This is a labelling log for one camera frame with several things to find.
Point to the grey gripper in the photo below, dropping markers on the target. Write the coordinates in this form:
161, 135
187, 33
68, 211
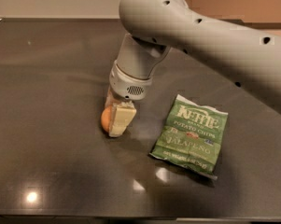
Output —
126, 86

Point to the orange fruit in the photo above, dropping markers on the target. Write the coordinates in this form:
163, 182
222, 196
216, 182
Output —
106, 118

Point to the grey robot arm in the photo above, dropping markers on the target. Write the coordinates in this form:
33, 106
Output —
242, 54

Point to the green Kettle chips bag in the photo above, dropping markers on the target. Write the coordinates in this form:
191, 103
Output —
191, 137

